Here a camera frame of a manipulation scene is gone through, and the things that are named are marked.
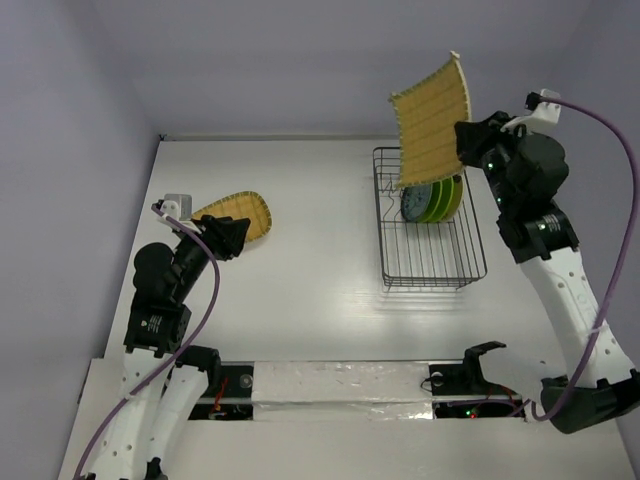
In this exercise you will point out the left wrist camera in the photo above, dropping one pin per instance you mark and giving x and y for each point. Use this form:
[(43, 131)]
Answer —
[(176, 206)]

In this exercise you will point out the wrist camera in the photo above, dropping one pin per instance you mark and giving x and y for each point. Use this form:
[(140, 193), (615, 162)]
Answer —
[(176, 206), (544, 113)]

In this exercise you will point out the rounded bamboo tray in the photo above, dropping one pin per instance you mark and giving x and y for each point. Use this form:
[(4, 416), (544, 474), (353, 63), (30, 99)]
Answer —
[(241, 205)]

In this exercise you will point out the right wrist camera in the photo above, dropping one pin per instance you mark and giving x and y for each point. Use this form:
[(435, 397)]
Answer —
[(544, 113)]

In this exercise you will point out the green plate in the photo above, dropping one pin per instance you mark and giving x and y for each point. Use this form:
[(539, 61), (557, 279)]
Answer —
[(435, 191), (456, 198)]

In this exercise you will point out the square bamboo tray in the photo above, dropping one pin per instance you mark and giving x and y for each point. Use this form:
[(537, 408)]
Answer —
[(426, 114)]

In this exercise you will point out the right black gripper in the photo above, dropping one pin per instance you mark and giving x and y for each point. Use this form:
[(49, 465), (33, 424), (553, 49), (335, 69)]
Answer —
[(480, 142)]

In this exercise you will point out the black wire dish rack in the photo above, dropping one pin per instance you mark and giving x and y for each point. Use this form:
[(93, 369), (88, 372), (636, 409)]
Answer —
[(423, 256)]

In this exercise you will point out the blue patterned plate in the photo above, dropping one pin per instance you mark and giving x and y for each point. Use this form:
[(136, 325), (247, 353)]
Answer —
[(414, 203)]

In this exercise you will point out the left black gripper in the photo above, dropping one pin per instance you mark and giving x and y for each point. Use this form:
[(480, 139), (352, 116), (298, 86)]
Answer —
[(224, 234)]

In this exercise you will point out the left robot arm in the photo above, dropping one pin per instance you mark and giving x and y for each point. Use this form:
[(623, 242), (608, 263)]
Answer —
[(164, 372)]

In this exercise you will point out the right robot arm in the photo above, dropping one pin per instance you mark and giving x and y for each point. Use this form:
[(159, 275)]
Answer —
[(524, 171)]

